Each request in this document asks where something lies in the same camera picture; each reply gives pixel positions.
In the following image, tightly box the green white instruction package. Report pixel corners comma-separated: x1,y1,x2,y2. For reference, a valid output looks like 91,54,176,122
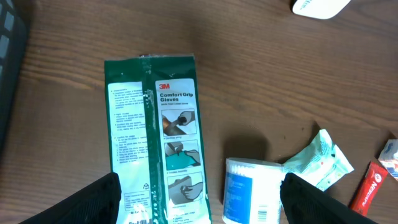
104,55,211,223

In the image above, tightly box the orange white small packet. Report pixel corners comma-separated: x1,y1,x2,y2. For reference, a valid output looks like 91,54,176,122
378,139,398,180

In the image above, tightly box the white plastic bottle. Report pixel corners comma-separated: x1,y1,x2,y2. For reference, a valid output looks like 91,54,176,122
223,157,284,224

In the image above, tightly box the red Nescafe stick sachet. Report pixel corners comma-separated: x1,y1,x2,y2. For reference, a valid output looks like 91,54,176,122
350,162,388,217

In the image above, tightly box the teal wet wipes pack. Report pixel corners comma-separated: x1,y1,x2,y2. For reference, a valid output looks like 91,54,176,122
283,129,354,191

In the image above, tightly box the grey plastic mesh basket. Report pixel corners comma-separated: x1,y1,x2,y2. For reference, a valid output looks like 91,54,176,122
1,0,32,147

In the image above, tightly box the white barcode scanner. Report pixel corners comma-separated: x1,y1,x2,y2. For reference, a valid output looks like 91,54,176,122
292,0,351,19

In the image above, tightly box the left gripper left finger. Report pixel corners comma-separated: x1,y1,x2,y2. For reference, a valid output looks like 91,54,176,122
21,172,121,224

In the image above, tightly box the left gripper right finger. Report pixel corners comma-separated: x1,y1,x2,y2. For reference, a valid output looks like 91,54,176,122
280,173,377,224

